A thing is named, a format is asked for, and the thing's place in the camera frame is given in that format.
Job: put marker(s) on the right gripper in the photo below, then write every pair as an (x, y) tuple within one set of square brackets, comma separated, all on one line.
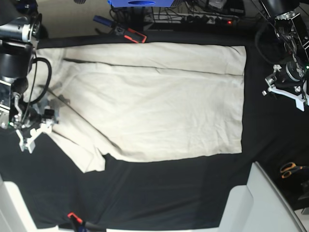
[(45, 113)]

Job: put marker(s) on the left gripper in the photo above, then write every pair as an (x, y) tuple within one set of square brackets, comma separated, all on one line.
[(285, 78)]

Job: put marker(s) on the white T-shirt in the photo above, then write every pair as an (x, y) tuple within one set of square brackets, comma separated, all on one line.
[(146, 102)]

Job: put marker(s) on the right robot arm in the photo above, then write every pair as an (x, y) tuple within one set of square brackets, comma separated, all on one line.
[(20, 24)]

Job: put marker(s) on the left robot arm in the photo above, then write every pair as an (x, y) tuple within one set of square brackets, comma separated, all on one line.
[(289, 29)]

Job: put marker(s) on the orange clamp bottom edge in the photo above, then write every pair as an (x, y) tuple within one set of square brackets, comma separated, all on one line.
[(75, 217)]

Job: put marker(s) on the white power strip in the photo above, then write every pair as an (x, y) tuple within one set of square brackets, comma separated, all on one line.
[(202, 19)]

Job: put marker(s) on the blue orange clamp tool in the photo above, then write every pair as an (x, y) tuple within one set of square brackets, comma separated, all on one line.
[(120, 30)]

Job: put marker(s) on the blue plastic box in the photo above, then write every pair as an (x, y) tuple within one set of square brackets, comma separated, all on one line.
[(140, 3)]

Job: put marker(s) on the orange handled scissors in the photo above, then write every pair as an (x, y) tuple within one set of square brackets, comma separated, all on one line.
[(290, 168)]

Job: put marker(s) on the white table frame left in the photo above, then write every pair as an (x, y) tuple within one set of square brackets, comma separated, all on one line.
[(14, 214)]

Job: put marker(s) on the white table frame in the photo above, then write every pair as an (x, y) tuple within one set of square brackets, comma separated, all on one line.
[(14, 214), (258, 206)]

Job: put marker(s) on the white table frame right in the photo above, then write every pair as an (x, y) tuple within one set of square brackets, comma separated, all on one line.
[(258, 206)]

